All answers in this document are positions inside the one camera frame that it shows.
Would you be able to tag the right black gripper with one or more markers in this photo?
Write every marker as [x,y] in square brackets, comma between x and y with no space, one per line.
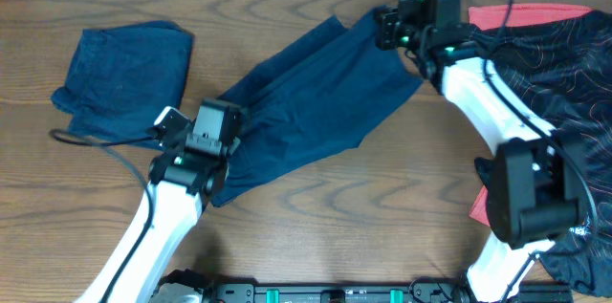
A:
[387,18]

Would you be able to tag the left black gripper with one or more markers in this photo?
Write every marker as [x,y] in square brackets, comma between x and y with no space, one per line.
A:
[231,140]

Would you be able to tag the navy blue shorts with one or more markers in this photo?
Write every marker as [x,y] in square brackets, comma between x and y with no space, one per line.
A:
[321,95]

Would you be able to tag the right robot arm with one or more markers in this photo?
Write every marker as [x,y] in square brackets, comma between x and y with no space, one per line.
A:
[535,179]

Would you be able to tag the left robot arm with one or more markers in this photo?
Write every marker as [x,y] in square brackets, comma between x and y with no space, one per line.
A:
[182,180]

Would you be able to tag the folded navy shorts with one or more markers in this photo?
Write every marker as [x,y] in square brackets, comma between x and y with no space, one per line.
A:
[120,79]

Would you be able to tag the red coral garment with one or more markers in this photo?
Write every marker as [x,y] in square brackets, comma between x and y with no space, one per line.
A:
[527,14]

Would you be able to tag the black patterned shorts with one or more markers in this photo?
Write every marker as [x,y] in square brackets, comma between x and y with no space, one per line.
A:
[562,72]

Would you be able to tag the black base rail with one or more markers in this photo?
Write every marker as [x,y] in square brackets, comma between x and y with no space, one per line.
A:
[189,286]

